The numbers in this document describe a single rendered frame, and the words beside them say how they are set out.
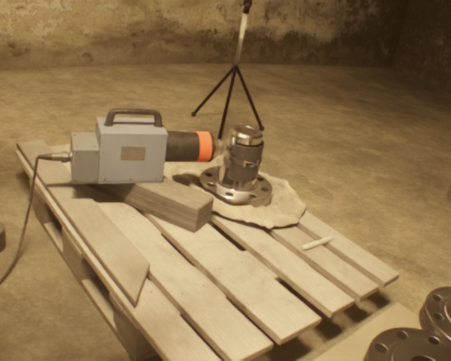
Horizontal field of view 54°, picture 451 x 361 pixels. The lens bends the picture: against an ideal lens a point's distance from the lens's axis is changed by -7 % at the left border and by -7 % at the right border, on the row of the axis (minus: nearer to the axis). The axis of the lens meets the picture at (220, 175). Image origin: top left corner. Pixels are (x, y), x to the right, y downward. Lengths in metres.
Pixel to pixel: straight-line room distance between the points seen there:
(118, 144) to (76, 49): 2.35
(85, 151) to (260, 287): 0.63
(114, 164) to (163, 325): 0.55
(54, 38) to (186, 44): 1.20
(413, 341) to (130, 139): 0.94
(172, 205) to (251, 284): 0.35
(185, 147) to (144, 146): 0.14
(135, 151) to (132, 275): 0.41
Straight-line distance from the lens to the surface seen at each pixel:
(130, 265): 1.23
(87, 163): 1.42
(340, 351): 1.36
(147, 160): 1.44
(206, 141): 1.51
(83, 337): 1.26
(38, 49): 3.60
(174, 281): 1.23
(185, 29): 4.14
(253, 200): 1.56
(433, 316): 1.20
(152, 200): 1.46
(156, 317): 1.12
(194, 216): 1.39
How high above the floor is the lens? 0.91
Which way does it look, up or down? 25 degrees down
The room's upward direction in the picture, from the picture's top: 10 degrees clockwise
